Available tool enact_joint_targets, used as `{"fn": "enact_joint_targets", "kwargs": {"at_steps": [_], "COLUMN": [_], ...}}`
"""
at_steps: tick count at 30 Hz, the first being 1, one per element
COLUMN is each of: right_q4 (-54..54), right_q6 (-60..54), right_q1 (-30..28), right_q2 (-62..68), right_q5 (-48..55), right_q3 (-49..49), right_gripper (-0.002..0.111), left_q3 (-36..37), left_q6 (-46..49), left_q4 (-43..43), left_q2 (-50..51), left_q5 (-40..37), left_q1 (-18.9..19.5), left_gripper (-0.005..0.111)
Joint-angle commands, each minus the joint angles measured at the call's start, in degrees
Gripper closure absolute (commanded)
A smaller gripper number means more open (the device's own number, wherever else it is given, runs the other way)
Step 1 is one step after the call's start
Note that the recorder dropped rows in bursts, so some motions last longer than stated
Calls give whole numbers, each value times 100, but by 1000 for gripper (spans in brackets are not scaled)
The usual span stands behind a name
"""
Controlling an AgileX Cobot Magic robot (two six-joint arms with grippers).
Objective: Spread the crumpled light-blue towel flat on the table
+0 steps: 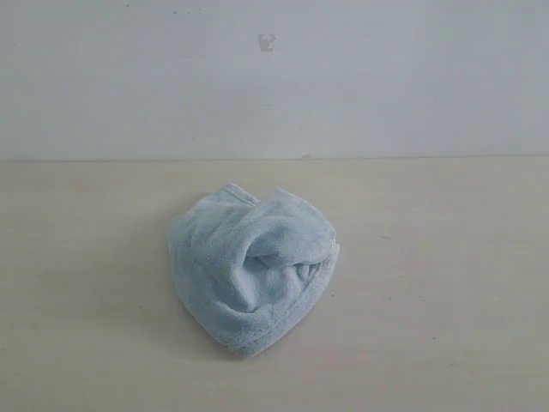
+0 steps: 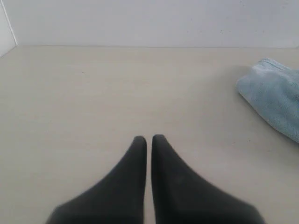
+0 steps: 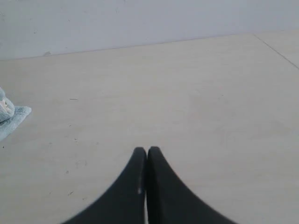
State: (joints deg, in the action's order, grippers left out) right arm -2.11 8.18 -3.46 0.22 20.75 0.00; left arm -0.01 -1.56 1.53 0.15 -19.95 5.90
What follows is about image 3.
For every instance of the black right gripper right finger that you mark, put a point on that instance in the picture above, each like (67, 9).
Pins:
(170, 201)

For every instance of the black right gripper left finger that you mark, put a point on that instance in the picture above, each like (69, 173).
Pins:
(123, 201)

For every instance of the light blue fluffy towel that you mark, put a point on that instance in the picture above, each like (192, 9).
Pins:
(11, 116)

